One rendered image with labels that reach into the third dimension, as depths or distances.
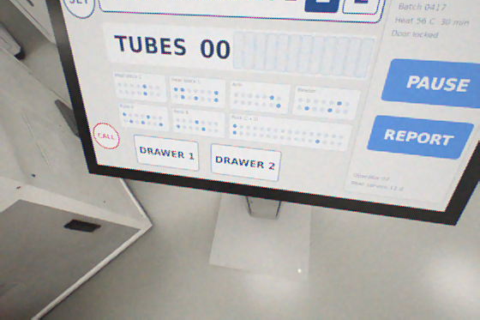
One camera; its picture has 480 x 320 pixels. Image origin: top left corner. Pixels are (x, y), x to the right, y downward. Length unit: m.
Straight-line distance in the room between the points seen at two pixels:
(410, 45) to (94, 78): 0.36
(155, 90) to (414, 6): 0.29
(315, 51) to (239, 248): 1.10
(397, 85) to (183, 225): 1.22
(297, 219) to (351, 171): 0.98
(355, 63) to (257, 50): 0.10
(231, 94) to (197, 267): 1.13
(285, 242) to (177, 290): 0.55
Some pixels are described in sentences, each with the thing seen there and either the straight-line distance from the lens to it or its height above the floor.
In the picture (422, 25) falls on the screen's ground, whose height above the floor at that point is 1.14.
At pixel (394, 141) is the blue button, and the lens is 0.34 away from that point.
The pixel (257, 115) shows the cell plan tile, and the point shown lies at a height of 1.06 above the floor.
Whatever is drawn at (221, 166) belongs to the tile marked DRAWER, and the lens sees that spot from 0.35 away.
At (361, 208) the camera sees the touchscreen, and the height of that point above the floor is 0.97.
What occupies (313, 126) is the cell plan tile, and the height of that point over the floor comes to 1.05.
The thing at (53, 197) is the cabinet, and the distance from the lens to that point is 0.84.
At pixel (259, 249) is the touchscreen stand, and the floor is 0.03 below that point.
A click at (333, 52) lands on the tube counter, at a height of 1.11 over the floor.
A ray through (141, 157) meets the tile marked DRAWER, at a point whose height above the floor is 0.99.
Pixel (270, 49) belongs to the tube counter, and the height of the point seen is 1.11.
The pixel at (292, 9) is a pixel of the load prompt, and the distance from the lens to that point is 0.29.
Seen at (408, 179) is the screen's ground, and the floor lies 1.01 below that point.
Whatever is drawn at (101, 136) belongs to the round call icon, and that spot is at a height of 1.01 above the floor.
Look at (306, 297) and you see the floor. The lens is 1.34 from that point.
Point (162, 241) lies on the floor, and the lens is 1.41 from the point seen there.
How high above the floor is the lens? 1.32
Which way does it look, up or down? 64 degrees down
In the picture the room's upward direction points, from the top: 11 degrees counter-clockwise
